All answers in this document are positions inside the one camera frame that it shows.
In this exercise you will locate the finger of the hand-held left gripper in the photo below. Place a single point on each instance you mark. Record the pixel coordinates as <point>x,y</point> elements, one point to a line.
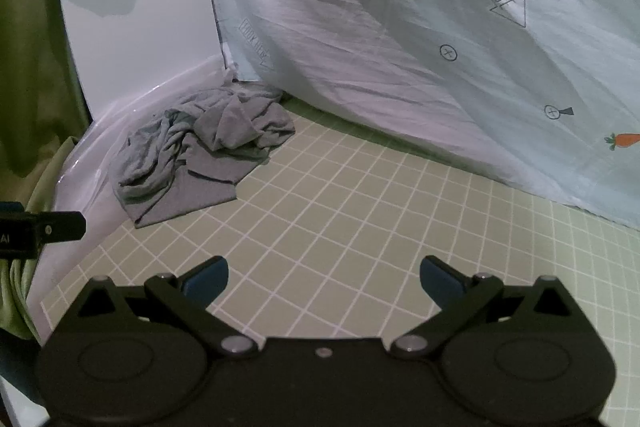
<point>62,227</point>

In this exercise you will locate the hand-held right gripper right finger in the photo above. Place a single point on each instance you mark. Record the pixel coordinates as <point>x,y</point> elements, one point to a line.
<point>439,281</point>

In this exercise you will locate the grey hoodie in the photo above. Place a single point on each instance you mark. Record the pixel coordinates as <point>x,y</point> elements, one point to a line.
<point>200,147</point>

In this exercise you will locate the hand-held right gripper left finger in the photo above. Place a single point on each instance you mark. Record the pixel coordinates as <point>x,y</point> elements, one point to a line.
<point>207,281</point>

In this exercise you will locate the green curtain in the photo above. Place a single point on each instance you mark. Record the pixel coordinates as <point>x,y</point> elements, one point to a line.
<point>25,57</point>

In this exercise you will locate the light blue carrot-print sheet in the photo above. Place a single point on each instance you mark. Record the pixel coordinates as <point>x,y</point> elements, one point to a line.
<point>400,47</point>

